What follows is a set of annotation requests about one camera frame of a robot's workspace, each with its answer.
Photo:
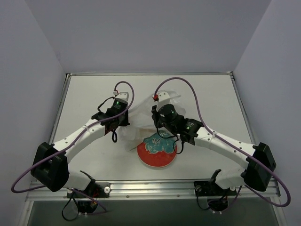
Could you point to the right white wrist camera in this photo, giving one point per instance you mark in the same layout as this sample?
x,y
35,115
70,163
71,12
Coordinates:
x,y
161,98

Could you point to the white translucent plastic bag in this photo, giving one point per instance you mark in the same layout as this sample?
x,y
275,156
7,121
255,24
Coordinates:
x,y
141,124

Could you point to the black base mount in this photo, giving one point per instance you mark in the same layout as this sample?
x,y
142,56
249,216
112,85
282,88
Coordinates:
x,y
89,195
218,200

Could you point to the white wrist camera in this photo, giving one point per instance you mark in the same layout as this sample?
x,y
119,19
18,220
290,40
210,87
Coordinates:
x,y
161,98
121,96

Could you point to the aluminium front rail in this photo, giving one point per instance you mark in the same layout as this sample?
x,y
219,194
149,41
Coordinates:
x,y
129,190

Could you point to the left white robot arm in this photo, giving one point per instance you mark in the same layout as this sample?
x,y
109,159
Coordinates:
x,y
51,160

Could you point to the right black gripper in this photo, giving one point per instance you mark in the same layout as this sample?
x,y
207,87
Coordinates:
x,y
154,115

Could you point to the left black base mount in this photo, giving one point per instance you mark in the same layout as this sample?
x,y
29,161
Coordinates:
x,y
89,195

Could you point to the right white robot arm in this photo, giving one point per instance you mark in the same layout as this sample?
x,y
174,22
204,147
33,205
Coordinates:
x,y
256,162

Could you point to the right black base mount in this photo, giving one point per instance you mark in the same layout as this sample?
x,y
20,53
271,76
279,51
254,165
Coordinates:
x,y
218,200

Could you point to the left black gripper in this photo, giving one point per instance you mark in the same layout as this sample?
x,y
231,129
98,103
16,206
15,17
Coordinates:
x,y
124,115

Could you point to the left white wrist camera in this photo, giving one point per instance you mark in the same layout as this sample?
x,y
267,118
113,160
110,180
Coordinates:
x,y
121,96

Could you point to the red and teal plate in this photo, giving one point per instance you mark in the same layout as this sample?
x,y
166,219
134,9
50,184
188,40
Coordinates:
x,y
156,151

